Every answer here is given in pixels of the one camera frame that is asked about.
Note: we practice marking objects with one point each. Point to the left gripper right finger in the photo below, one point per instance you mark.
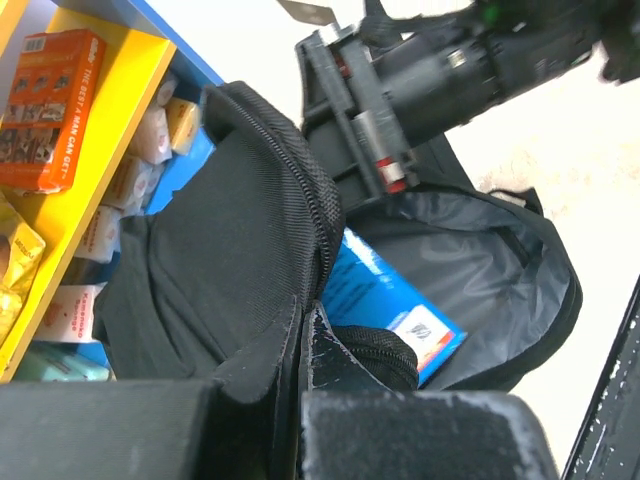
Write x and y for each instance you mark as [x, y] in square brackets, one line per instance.
[353, 427]

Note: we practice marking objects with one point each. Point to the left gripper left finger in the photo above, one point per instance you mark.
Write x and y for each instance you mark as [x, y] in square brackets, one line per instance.
[236, 423]

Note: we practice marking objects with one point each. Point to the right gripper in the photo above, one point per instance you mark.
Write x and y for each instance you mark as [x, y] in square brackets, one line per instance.
[374, 93]

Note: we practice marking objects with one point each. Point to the blue children's book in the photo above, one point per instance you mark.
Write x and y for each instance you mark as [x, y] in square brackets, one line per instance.
[383, 319]

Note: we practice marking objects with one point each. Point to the black backpack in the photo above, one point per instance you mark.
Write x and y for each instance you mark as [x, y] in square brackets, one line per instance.
[254, 236]

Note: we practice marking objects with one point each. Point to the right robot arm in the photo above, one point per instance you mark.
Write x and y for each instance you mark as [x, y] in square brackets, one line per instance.
[618, 23]

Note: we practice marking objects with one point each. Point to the teal tissue pack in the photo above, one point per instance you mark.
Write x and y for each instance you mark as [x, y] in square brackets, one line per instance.
[45, 362]

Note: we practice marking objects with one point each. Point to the pink tissue pack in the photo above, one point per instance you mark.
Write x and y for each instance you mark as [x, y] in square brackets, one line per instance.
[69, 317]

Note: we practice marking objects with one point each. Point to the yellow soap pack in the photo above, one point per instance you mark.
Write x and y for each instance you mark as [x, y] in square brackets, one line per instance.
[183, 120]

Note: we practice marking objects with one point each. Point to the yellow chips bag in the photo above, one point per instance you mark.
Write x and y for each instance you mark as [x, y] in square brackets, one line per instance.
[21, 252]

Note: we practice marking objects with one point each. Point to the blue shelf unit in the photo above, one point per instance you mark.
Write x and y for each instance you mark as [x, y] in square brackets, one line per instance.
[140, 47]

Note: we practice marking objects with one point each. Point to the white wrapped packs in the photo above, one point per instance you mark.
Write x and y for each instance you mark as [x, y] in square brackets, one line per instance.
[137, 173]

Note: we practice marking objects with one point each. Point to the orange snack box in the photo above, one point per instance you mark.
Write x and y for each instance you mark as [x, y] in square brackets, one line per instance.
[46, 115]

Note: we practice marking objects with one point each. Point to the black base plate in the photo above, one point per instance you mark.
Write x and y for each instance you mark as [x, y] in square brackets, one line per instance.
[607, 444]

